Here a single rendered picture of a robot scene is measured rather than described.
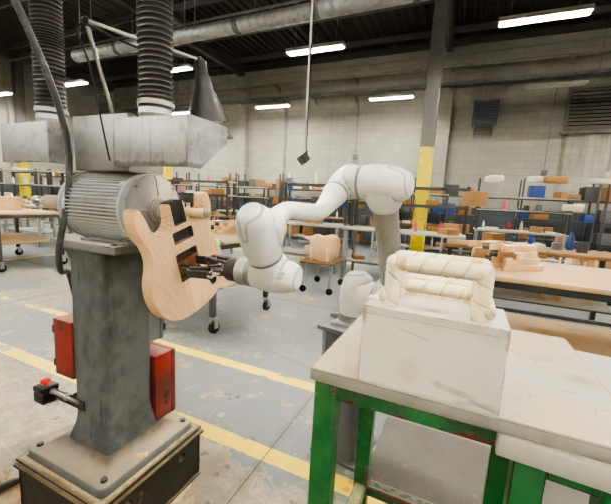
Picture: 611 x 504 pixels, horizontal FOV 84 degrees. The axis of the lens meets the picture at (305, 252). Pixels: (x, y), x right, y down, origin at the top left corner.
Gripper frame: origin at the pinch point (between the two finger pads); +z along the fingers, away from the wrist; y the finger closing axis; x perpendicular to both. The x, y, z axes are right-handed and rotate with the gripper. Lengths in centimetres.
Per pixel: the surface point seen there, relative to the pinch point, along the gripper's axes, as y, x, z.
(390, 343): -21, 0, -72
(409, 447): 59, -129, -70
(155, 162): -5.3, 34.6, -0.6
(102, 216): -5.5, 16.7, 29.9
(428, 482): 39, -124, -81
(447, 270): -16, 15, -81
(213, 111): 20, 47, -4
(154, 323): 7, -36, 35
